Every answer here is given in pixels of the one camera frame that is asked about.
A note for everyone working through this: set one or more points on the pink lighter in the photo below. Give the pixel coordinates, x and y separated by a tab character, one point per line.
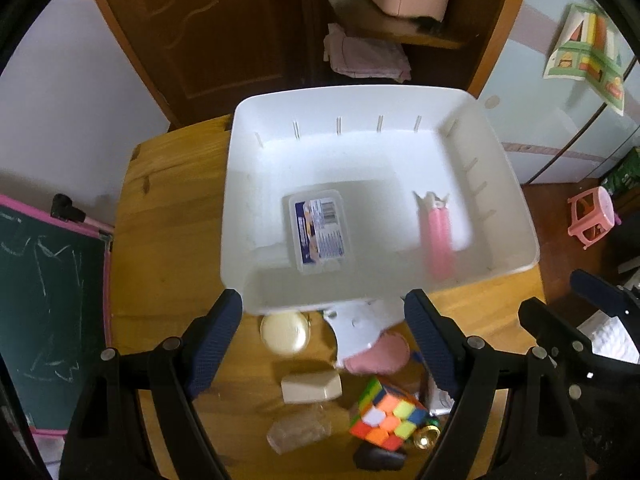
440	240

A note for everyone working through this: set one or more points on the black chalkboard clamp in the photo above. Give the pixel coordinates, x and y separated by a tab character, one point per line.
65	206

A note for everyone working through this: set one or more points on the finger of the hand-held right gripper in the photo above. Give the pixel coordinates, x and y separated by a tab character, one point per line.
552	330
597	286

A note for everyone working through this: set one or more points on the clear plastic case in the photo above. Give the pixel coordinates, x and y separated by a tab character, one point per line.
297	432

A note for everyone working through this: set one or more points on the green bordered wall poster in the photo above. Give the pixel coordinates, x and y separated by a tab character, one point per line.
585	55

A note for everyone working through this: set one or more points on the grey white gadget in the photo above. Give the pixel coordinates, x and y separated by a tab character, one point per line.
440	403

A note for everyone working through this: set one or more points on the clear labelled plastic box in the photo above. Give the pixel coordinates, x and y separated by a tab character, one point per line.
320	230

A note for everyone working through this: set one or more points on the beige block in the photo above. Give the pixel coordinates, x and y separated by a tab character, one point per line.
310	387

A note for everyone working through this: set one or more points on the brown wooden door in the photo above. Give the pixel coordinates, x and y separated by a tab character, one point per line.
200	35

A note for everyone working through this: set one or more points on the pink folded cloth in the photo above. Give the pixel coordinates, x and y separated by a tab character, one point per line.
365	55

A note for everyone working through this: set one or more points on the colourful puzzle cube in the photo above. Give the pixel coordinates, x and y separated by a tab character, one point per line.
385	420

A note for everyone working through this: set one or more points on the pink oval gadget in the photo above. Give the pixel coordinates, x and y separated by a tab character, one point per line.
380	357

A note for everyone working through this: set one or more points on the black charger plug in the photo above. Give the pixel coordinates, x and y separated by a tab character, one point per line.
377	460

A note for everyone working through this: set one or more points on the green bag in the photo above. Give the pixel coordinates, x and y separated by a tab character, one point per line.
625	172

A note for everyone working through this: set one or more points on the gold and green bottle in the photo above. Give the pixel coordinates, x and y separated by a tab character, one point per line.
426	437

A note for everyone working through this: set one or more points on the round cream lid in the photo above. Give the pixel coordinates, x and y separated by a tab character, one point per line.
282	335

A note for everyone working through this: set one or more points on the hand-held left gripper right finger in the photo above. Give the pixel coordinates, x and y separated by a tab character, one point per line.
431	342

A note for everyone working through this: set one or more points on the white quilted mat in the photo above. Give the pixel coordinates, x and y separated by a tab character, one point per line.
612	337

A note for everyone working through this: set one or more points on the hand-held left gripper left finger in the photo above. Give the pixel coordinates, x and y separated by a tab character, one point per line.
215	342

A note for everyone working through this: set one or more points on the white fan-shaped plastic piece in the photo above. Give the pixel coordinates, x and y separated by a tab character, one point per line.
357	330

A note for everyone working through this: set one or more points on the pink plastic stool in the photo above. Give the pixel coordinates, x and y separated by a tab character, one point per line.
592	212

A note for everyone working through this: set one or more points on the wooden shelf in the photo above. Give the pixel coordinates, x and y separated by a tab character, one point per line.
380	25

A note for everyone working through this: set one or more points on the pink framed chalkboard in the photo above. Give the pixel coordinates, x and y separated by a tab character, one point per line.
45	310

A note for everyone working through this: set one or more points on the white plastic bin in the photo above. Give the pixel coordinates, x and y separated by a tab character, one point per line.
350	160

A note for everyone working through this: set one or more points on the pale blue cabinet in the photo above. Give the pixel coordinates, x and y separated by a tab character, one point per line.
530	110

